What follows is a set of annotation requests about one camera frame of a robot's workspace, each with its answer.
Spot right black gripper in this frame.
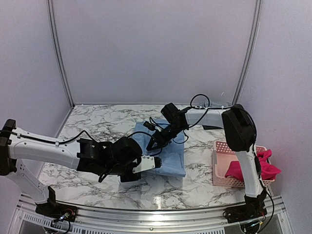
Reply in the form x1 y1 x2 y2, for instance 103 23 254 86
147 122 186 151

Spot light blue shirt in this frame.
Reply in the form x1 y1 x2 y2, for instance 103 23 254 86
132 122 186 177

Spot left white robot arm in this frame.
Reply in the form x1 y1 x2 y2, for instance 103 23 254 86
0 119 146 217

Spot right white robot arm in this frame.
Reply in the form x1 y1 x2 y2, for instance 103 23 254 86
143 103 267 218

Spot pink plastic laundry basket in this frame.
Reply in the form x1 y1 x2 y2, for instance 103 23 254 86
211 140 271 190

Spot black tray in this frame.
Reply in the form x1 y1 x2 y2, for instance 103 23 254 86
202 125 223 130

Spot folded blue jeans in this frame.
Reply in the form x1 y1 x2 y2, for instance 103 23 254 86
198 100 231 109

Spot magenta red garment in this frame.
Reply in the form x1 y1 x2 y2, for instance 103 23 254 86
225 149 281 182

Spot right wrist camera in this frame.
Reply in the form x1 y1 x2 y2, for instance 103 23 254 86
143 121 162 132

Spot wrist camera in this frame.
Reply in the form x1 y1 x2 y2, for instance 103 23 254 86
132 156 162 174
143 121 162 132

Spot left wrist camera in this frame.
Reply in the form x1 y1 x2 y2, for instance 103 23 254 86
132 156 162 174

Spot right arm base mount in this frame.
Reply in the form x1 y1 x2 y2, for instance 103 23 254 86
222 204 267 223

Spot aluminium table front rail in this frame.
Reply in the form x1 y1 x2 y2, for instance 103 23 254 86
8 194 293 234

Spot left aluminium frame post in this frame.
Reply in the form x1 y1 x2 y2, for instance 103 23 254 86
46 0 75 109

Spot aluminium frame post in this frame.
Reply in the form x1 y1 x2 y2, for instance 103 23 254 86
46 0 75 109
232 0 263 105

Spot right aluminium frame post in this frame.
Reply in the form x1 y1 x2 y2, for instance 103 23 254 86
232 0 263 105

